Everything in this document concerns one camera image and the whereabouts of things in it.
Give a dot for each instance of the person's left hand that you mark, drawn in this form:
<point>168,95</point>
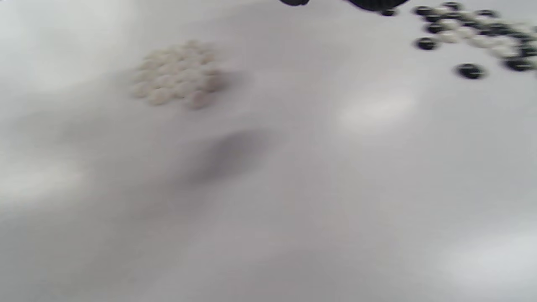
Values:
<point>377,5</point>

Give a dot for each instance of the pile of mixed go stones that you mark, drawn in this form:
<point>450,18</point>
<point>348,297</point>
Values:
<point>470,71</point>

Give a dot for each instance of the group of white go stones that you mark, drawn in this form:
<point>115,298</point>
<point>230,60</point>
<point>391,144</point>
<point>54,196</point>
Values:
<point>176,75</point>

